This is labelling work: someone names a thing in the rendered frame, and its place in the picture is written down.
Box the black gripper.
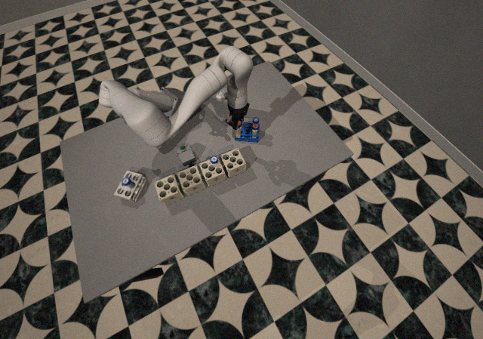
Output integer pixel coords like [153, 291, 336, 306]
[225, 103, 250, 130]

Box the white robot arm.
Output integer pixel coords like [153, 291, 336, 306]
[99, 46, 253, 147]

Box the blue sample tube rack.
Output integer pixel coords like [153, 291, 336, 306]
[235, 122, 260, 143]

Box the conical centrifuge tube with yellow liquid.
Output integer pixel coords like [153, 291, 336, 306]
[252, 123, 259, 135]
[235, 120, 242, 138]

